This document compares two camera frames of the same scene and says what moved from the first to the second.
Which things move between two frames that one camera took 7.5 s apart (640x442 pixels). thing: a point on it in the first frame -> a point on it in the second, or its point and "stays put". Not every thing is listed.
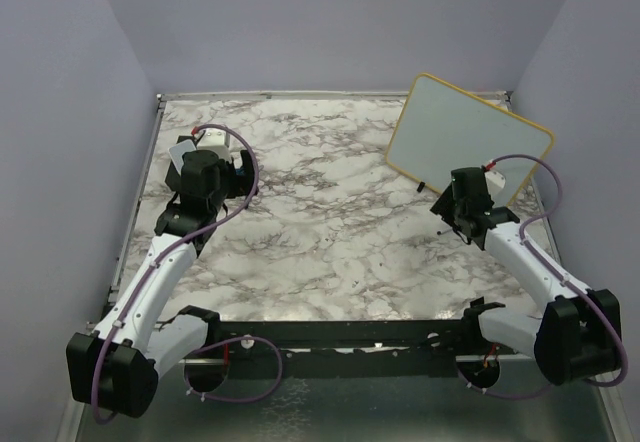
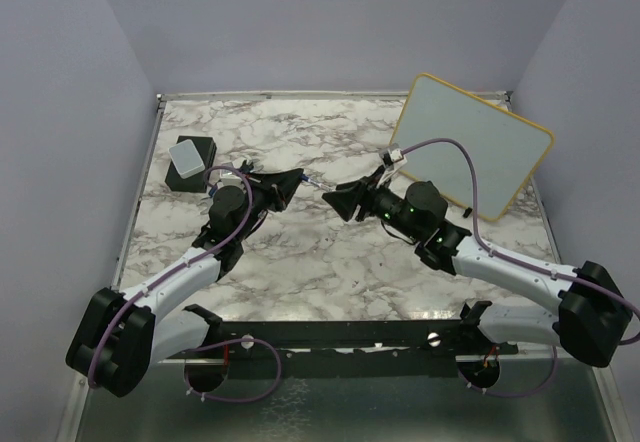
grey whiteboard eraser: [176, 153] stays put
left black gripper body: [230, 188] -> [262, 198]
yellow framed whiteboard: [440, 128] stays put
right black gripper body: [450, 208] -> [380, 202]
